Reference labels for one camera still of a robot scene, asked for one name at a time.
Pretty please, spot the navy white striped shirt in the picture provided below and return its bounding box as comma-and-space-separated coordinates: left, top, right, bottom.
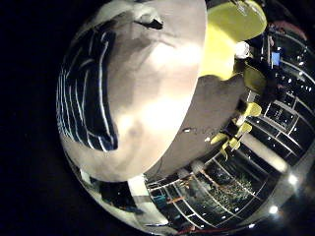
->
55, 21, 120, 152

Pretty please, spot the white round object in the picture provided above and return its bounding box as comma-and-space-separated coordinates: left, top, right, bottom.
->
234, 40, 251, 60

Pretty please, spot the olive green chair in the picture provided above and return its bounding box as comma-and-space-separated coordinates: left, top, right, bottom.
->
243, 64, 268, 96

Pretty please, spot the blue lit screen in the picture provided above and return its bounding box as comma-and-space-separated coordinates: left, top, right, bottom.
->
271, 51, 282, 67

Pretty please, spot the small yellow chair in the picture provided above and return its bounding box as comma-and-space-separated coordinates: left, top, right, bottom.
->
235, 101, 264, 126
236, 121, 254, 137
220, 137, 242, 160
210, 132, 230, 146

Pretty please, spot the long white ceiling lamp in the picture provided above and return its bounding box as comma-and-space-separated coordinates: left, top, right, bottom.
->
240, 132, 289, 173

